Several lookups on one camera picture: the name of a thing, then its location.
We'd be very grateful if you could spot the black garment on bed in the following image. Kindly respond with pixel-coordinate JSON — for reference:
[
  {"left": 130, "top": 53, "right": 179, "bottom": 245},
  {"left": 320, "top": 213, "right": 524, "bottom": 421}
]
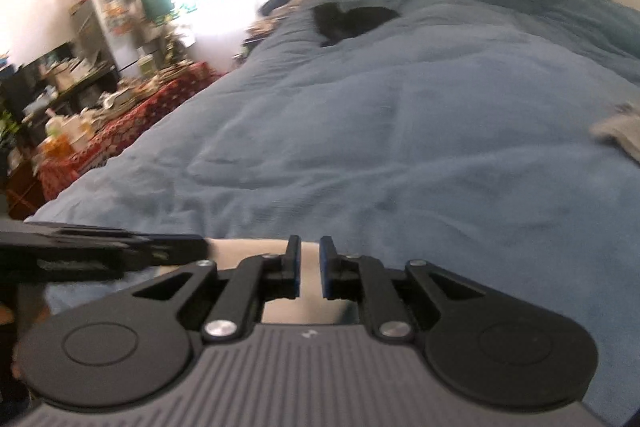
[{"left": 312, "top": 4, "right": 401, "bottom": 48}]

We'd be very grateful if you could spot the red patterned tablecloth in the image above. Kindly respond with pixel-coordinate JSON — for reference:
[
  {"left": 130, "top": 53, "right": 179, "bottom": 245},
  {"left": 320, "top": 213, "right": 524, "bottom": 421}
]
[{"left": 37, "top": 62, "right": 226, "bottom": 202}]

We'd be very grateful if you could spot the cream knit sweater vest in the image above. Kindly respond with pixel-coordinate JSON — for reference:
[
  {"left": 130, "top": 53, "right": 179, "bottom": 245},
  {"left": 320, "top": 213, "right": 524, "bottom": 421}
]
[{"left": 165, "top": 237, "right": 361, "bottom": 328}]

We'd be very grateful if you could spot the dark wooden nightstand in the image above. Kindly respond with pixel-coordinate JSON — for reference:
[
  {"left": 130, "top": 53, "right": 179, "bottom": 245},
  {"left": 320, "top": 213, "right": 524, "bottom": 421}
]
[{"left": 242, "top": 19, "right": 281, "bottom": 62}]

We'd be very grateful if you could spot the blue fleece blanket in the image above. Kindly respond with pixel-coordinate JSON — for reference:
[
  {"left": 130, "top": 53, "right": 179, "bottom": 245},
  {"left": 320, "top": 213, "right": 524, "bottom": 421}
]
[{"left": 25, "top": 0, "right": 640, "bottom": 423}]

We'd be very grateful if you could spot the white refrigerator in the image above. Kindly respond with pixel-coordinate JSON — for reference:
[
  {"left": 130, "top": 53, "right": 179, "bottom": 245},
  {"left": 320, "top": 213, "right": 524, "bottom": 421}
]
[{"left": 75, "top": 0, "right": 151, "bottom": 82}]

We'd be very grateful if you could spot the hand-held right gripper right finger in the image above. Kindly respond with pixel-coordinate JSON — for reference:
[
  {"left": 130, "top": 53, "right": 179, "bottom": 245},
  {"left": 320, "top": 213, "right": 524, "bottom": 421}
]
[{"left": 320, "top": 235, "right": 493, "bottom": 342}]

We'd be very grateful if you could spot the black shelving unit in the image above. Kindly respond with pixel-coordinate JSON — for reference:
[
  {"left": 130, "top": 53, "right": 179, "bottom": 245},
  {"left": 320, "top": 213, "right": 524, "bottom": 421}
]
[{"left": 0, "top": 42, "right": 121, "bottom": 128}]

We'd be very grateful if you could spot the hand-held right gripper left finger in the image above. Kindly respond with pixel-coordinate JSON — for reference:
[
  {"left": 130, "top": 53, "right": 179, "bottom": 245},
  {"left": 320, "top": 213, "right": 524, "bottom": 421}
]
[{"left": 131, "top": 235, "right": 302, "bottom": 343}]

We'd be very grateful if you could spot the grey t-shirt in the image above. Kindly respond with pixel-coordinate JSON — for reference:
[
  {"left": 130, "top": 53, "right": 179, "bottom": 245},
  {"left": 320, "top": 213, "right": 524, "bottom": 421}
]
[{"left": 590, "top": 104, "right": 640, "bottom": 162}]

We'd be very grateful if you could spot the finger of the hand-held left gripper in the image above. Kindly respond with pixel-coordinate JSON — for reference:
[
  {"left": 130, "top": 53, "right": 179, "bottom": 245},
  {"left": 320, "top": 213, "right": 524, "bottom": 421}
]
[{"left": 125, "top": 234, "right": 210, "bottom": 275}]

